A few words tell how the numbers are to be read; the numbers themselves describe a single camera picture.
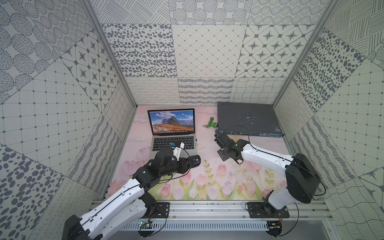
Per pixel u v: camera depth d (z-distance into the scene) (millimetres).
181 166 647
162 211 735
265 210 659
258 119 1074
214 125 1047
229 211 757
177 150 687
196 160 747
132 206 592
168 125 982
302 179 434
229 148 644
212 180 842
